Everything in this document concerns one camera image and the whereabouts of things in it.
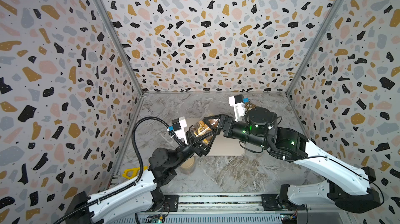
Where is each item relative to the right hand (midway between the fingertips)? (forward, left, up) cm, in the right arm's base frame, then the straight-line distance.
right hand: (210, 122), depth 53 cm
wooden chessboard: (+42, -26, -39) cm, 63 cm away
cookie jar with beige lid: (-4, +11, -32) cm, 34 cm away
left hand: (-2, -1, -1) cm, 3 cm away
